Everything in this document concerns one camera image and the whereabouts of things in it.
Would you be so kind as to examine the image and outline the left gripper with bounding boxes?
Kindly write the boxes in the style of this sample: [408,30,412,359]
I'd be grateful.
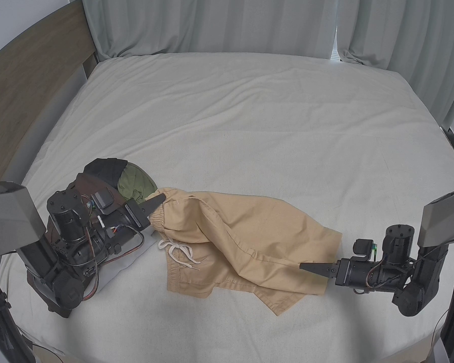
[98,198,153,259]

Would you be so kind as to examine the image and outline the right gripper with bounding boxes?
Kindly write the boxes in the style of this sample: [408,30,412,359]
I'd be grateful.
[335,258,383,291]

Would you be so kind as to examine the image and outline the beige shorts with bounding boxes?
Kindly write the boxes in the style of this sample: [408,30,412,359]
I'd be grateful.
[149,187,343,317]

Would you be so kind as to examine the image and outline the bed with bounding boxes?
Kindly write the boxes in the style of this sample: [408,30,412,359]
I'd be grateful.
[0,0,454,363]

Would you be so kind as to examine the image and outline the white garment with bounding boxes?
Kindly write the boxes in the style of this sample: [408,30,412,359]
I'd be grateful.
[95,227,156,294]

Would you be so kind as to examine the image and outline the green garment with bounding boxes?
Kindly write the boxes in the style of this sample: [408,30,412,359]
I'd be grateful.
[117,163,159,207]

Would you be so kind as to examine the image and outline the brown garment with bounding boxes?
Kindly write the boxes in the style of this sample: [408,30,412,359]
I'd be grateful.
[26,174,131,318]

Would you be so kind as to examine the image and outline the black garment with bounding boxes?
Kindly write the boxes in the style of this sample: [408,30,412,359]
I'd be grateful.
[84,158,129,196]

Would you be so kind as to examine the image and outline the pale green curtain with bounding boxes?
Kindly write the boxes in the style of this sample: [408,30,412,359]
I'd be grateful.
[77,0,339,63]
[336,0,454,129]

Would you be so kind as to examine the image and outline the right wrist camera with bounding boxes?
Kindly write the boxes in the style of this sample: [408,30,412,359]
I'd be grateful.
[353,238,378,261]

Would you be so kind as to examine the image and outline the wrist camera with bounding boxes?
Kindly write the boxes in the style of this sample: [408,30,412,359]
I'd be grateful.
[90,188,117,215]
[353,238,378,261]

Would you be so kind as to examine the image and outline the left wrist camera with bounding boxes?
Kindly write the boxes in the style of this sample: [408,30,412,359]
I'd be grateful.
[90,188,117,215]

